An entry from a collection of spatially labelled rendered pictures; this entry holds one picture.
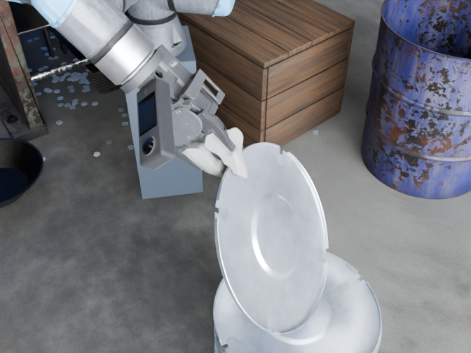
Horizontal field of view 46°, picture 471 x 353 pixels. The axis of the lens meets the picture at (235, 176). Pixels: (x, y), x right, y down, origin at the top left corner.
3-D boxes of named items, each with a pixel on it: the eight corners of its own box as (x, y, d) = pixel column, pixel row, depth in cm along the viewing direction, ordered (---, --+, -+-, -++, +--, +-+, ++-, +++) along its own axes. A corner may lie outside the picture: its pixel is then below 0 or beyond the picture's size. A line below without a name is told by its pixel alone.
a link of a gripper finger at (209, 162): (249, 159, 84) (208, 116, 81) (238, 185, 80) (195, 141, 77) (234, 167, 86) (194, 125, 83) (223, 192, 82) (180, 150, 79)
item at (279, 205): (326, 177, 101) (330, 176, 100) (322, 343, 91) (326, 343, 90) (223, 113, 80) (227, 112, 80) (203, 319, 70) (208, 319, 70)
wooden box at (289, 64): (340, 112, 194) (355, 20, 170) (260, 158, 176) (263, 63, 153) (263, 64, 217) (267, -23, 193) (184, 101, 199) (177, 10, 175)
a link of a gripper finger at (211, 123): (243, 140, 76) (196, 97, 73) (240, 147, 75) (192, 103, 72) (221, 155, 79) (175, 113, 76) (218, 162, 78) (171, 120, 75)
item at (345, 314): (316, 227, 112) (317, 224, 111) (416, 340, 93) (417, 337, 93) (186, 284, 102) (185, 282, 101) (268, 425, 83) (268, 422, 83)
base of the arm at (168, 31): (189, 57, 136) (186, 20, 129) (126, 64, 134) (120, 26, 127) (183, 28, 147) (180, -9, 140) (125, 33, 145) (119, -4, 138)
